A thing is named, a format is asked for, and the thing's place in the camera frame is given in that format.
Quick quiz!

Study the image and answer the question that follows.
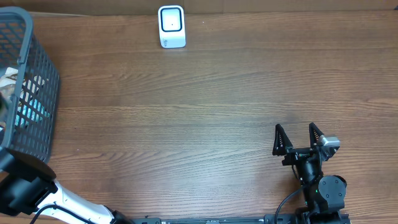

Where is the teal tissue pack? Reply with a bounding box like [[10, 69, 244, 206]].
[[14, 100, 50, 127]]

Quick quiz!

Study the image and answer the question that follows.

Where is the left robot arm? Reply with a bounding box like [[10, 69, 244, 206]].
[[1, 149, 133, 223]]

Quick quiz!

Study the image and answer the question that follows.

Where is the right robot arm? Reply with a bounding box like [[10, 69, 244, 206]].
[[266, 123, 351, 224]]

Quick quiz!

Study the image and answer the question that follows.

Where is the beige brown snack pouch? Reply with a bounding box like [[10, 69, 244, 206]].
[[1, 67, 18, 104]]

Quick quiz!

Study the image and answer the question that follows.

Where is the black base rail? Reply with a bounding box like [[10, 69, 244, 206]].
[[131, 214, 351, 224]]

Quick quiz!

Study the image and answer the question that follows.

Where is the grey plastic shopping basket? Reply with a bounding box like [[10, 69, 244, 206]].
[[1, 6, 61, 162]]

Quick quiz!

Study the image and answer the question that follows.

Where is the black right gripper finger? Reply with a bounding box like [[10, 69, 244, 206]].
[[272, 124, 294, 156], [309, 123, 324, 148]]

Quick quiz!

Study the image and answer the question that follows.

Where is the white barcode scanner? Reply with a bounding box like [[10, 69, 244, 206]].
[[158, 5, 187, 49]]

